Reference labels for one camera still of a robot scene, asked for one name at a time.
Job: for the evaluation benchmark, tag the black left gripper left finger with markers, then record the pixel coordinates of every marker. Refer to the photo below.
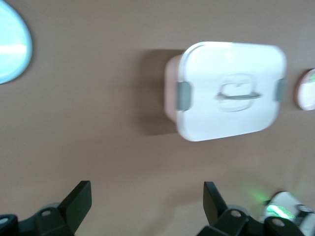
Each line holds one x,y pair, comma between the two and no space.
73,209

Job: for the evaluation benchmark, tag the light blue round plate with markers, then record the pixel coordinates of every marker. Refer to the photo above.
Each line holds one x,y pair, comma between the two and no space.
12,49

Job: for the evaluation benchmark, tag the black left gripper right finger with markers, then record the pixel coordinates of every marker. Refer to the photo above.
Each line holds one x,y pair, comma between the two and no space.
216,211

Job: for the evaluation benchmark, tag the white lidded storage box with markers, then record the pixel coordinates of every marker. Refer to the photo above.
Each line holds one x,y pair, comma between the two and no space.
209,118

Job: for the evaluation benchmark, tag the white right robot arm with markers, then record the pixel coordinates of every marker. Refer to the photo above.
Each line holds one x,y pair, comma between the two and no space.
283,204

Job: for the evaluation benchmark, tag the pink round plate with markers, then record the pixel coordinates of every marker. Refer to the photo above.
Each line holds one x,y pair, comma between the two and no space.
307,98

